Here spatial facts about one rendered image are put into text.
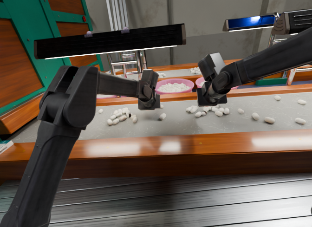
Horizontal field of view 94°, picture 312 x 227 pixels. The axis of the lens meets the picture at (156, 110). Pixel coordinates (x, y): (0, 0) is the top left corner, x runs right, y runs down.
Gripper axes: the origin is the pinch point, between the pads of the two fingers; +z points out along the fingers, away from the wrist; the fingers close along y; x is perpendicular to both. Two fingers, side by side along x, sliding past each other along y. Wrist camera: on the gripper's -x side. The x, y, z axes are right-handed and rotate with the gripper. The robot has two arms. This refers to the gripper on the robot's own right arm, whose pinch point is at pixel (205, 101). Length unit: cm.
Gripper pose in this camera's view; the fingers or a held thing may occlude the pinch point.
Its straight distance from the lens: 65.8
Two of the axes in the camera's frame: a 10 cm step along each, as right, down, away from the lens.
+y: -9.9, 0.7, 0.8
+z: 0.9, 1.9, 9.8
